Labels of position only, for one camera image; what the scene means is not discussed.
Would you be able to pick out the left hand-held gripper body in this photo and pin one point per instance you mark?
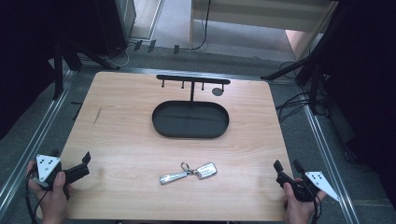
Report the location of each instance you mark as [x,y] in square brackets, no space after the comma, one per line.
[46,168]

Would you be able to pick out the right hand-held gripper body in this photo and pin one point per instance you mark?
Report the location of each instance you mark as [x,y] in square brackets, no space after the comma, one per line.
[320,184]

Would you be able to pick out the black key rack with tray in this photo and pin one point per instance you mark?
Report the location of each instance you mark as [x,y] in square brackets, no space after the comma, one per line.
[190,119]

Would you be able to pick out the person's left hand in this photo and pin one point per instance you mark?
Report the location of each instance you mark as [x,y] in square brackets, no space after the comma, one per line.
[53,200]

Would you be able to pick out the person's right hand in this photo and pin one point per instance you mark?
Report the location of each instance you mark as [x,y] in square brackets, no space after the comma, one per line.
[297,210]

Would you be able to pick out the black metal stand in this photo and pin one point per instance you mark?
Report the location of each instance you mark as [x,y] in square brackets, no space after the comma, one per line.
[58,68]
[311,74]

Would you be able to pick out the dark round disc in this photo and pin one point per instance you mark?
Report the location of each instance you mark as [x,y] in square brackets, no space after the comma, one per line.
[217,91]

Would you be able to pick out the dark cabinet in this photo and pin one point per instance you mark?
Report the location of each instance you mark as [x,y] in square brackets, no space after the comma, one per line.
[115,25]

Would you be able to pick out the white shelf unit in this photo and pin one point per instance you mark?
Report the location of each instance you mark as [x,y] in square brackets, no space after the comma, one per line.
[258,14]

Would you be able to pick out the aluminium frame rail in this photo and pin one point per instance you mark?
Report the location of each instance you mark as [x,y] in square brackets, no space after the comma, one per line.
[330,161]
[29,146]

